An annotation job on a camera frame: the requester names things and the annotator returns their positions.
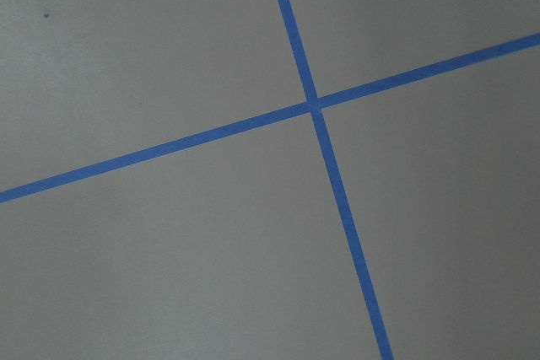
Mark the brown paper table cover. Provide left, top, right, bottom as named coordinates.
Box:
left=1, top=0, right=539, bottom=359

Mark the blue tape line lengthwise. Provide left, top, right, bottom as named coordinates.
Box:
left=277, top=0, right=394, bottom=359

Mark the blue tape line crosswise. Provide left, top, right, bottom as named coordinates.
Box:
left=1, top=33, right=539, bottom=203

